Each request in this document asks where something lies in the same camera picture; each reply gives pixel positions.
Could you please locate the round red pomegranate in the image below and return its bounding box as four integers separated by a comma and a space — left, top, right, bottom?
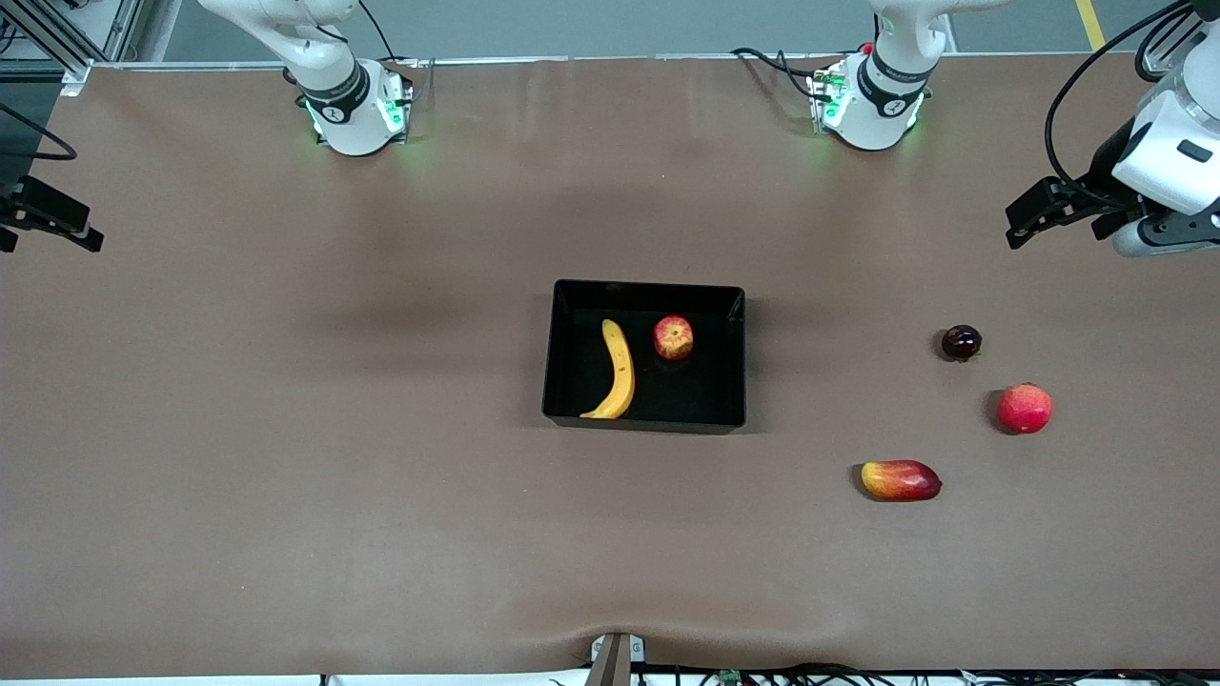
997, 382, 1054, 435

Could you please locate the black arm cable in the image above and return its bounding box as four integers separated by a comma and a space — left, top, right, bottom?
0, 99, 78, 164
1044, 0, 1198, 207

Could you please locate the yellow banana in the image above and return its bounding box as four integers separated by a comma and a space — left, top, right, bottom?
579, 319, 637, 420

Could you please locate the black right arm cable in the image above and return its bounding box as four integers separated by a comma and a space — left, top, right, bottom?
0, 99, 78, 164

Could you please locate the black plastic box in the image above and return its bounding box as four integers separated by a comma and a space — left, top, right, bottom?
541, 278, 746, 435

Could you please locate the black base cable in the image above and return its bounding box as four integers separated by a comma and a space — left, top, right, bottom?
355, 0, 422, 108
730, 46, 832, 108

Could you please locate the aluminium frame profile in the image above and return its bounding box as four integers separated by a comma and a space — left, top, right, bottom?
0, 0, 144, 96

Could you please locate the red yellow mango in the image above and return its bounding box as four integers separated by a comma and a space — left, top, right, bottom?
861, 459, 943, 503

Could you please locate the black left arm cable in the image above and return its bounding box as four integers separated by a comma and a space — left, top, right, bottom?
1044, 0, 1198, 207

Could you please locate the red yellow apple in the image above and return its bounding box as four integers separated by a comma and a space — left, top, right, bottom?
653, 315, 695, 361

